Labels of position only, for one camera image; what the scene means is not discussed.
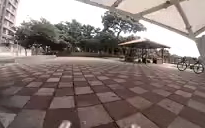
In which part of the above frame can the chequered paving stone plaza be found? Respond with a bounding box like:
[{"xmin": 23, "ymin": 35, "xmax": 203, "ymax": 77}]
[{"xmin": 0, "ymin": 55, "xmax": 205, "ymax": 128}]

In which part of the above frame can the group of trees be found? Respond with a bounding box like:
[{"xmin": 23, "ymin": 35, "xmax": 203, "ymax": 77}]
[{"xmin": 13, "ymin": 9, "xmax": 148, "ymax": 57}]

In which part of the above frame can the open shelter with flat roof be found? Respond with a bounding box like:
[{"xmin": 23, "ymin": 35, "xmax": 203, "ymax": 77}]
[{"xmin": 117, "ymin": 38, "xmax": 171, "ymax": 65}]

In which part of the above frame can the white canopy roof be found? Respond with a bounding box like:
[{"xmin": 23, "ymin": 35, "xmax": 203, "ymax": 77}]
[{"xmin": 75, "ymin": 0, "xmax": 205, "ymax": 42}]

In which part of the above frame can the bicycle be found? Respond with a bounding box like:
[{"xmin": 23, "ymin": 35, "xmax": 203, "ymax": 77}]
[{"xmin": 176, "ymin": 56, "xmax": 205, "ymax": 75}]

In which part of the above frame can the tall apartment building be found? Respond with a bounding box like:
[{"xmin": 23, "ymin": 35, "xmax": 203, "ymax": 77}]
[{"xmin": 0, "ymin": 0, "xmax": 20, "ymax": 46}]

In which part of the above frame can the pale boundary wall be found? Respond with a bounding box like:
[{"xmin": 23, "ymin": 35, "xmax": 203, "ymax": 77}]
[{"xmin": 0, "ymin": 43, "xmax": 33, "ymax": 60}]

